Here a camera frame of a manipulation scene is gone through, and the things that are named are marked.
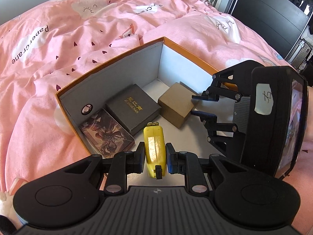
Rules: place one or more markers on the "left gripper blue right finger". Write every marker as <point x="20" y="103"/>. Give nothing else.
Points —
<point x="172" y="159"/>

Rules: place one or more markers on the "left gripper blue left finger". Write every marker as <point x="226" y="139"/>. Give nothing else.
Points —
<point x="139" y="158"/>

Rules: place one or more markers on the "yellow tape measure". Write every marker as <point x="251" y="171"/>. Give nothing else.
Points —
<point x="155" y="151"/>

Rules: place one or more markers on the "brown cardboard box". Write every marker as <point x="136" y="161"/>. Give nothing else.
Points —
<point x="176" y="104"/>

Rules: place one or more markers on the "person right hand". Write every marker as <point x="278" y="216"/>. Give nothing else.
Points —
<point x="301" y="178"/>

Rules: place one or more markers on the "dark patterned card box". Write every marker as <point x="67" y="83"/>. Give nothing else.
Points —
<point x="106" y="135"/>

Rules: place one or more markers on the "black gift box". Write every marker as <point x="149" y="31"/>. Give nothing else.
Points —
<point x="133" y="108"/>

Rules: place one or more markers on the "orange cardboard storage box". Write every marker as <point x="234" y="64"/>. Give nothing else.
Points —
<point x="154" y="67"/>

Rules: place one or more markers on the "pink printed duvet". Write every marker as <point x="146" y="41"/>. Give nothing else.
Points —
<point x="49" y="46"/>

